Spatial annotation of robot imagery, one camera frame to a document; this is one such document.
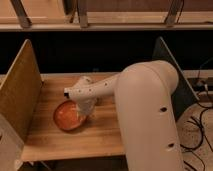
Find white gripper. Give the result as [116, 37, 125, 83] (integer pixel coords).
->
[76, 98, 97, 124]

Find orange ceramic bowl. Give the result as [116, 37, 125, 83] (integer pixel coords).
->
[53, 100, 85, 131]

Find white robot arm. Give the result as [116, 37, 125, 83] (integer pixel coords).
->
[64, 60, 184, 171]

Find left wooden side board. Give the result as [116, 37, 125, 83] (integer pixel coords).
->
[0, 39, 42, 140]

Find white front left panel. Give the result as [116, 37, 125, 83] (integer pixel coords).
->
[0, 114, 23, 171]

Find right dark side board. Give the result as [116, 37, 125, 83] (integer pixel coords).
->
[152, 37, 199, 121]

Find wooden shelf rail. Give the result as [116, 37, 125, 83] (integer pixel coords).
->
[0, 11, 213, 32]

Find left metal shelf bracket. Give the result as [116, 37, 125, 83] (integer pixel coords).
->
[10, 0, 31, 29]

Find metal shelf bracket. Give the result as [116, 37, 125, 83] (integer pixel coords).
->
[77, 0, 88, 28]
[164, 0, 182, 27]
[10, 0, 31, 29]

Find middle metal shelf bracket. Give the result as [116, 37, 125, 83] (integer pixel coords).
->
[77, 0, 88, 28]

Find black floor cables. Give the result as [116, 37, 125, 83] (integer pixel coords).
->
[179, 58, 213, 171]

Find right metal shelf bracket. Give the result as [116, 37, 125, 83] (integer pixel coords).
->
[164, 0, 182, 27]

